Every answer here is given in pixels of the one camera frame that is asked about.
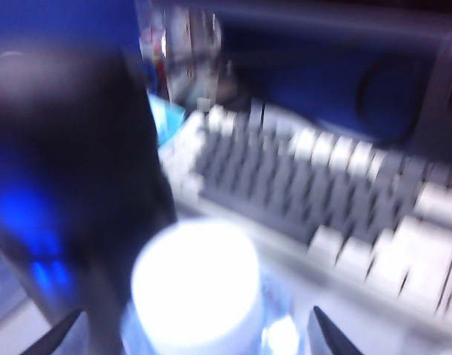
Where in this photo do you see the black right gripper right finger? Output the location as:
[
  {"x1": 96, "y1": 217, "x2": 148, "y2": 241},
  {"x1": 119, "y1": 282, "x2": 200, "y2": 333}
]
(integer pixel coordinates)
[{"x1": 308, "y1": 305, "x2": 364, "y2": 355}]

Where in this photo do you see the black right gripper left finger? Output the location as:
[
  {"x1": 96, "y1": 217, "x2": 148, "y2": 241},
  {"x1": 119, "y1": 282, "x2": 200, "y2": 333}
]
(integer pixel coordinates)
[{"x1": 22, "y1": 305, "x2": 83, "y2": 355}]

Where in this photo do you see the clear mineral water bottle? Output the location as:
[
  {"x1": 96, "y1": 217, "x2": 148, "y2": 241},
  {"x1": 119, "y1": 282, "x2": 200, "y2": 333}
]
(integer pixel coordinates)
[{"x1": 121, "y1": 217, "x2": 312, "y2": 355}]

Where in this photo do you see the black thermos flask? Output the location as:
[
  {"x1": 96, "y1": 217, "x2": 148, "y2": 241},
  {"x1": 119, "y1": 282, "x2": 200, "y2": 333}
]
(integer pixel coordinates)
[{"x1": 0, "y1": 47, "x2": 179, "y2": 322}]

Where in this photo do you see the white and grey keyboard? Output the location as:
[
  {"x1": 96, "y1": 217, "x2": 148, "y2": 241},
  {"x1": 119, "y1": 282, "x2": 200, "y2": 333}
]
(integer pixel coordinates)
[{"x1": 157, "y1": 102, "x2": 452, "y2": 323}]

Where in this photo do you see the teal plastic packet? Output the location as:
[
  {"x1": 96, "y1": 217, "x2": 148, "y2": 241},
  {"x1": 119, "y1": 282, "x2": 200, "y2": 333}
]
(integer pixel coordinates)
[{"x1": 147, "y1": 92, "x2": 186, "y2": 146}]

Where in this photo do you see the grey monitor stand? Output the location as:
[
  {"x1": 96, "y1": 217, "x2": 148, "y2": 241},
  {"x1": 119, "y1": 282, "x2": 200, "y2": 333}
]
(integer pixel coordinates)
[{"x1": 354, "y1": 25, "x2": 452, "y2": 179}]

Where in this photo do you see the blue office partition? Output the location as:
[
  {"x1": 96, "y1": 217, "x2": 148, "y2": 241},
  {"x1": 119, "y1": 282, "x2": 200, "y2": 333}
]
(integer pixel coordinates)
[{"x1": 0, "y1": 0, "x2": 448, "y2": 149}]

